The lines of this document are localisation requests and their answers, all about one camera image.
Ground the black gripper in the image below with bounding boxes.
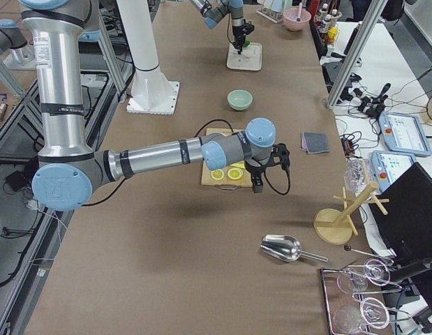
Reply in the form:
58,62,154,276
232,20,254,54
244,158,276,193

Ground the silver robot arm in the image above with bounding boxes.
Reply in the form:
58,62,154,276
190,0,255,54
0,1,276,211

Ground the pink bowl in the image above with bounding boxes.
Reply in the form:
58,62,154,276
283,8,311,31

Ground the mint green bowl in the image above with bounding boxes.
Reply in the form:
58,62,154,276
227,89,253,111

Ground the cream rabbit print tray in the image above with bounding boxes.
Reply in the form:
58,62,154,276
226,43,262,71

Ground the bamboo cutting board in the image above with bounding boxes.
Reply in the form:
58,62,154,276
200,128,253,187

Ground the upper lemon slice stack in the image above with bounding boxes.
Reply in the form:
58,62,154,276
210,169,225,181

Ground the folded grey cloth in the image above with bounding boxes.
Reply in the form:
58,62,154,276
301,132,329,154

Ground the metal scoop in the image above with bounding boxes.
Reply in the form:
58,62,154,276
260,234,329,263

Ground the wooden mug tree stand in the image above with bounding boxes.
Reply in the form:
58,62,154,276
313,181,389,245

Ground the clear glass cup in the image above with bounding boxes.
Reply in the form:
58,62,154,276
343,158,375,193

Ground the lower teach pendant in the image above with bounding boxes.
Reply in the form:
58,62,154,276
371,150,417,192

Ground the teach pendant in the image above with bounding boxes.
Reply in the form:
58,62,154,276
378,112,432,157
371,150,417,192

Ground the upper teach pendant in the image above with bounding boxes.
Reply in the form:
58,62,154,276
378,112,432,157

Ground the black monitor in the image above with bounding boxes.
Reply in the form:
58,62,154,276
369,163,432,260

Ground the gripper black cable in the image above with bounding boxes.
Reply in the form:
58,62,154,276
195,119,292,196
225,12,234,45

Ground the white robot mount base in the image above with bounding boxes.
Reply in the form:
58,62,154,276
117,0,180,115

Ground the aluminium frame post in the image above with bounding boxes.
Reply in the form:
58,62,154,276
326,0,387,110

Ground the wire glass rack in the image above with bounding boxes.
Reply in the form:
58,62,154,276
320,259,411,334

